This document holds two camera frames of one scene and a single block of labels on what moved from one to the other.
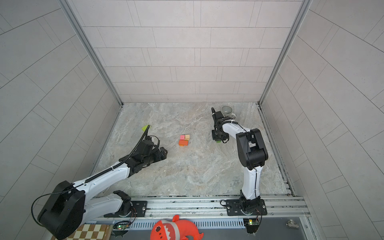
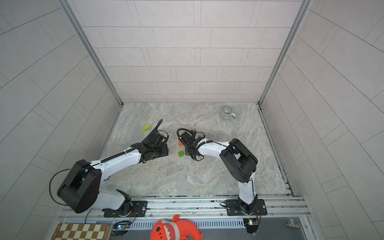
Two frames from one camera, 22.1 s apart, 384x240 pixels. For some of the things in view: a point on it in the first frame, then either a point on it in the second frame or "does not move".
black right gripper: [214, 136] to [186, 151]
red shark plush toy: [174, 229] does not move
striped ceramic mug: [227, 112] does not move
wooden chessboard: [92, 232] does not move
